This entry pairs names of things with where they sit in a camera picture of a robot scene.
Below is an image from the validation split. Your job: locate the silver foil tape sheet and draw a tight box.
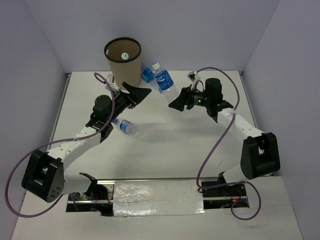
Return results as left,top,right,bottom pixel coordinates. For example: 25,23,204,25
112,180,205,217

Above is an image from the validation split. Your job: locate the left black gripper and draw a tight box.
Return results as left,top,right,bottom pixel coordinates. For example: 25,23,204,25
106,82,151,123

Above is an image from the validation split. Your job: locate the blue label bottle front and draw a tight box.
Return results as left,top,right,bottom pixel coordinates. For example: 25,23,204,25
112,118,137,136

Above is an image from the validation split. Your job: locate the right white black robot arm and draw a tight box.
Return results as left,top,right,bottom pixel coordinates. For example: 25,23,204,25
168,78,281,196

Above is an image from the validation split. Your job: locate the blue label bottle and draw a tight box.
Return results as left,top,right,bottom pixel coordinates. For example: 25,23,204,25
152,62,179,104
112,118,137,136
141,67,162,93

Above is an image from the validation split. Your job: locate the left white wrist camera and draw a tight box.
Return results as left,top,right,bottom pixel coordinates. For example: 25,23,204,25
105,74,119,92

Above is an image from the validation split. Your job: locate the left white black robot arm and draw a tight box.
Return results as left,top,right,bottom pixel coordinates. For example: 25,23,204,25
21,82,152,203

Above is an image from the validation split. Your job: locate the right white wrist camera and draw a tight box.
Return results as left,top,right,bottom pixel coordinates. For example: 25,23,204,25
187,71,202,92

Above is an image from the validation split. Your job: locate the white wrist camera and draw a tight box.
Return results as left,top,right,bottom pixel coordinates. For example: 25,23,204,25
187,71,202,92
105,74,119,92

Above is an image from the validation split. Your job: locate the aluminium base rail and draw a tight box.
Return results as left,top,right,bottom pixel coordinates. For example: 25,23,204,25
97,176,219,182

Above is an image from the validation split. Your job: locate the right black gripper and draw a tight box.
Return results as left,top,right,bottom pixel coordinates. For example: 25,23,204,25
168,84,211,112

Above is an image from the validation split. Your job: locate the brown cardboard cylinder bin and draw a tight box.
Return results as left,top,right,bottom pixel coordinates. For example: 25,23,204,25
103,37,142,90

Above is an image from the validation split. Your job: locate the green label clear bottle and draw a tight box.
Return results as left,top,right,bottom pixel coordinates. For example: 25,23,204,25
121,52,130,61

